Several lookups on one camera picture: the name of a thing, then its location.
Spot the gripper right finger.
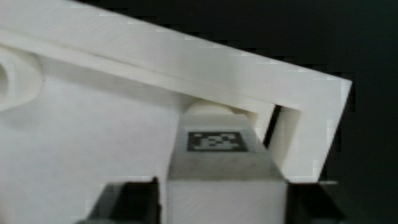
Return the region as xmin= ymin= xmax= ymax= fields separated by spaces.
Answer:
xmin=284 ymin=182 xmax=348 ymax=224

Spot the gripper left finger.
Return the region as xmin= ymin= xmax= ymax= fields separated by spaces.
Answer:
xmin=87 ymin=177 xmax=161 ymax=224

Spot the white table leg with tag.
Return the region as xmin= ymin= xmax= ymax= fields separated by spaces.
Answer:
xmin=165 ymin=101 xmax=288 ymax=224

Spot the white square table top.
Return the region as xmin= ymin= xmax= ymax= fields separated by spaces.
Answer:
xmin=0 ymin=0 xmax=352 ymax=224

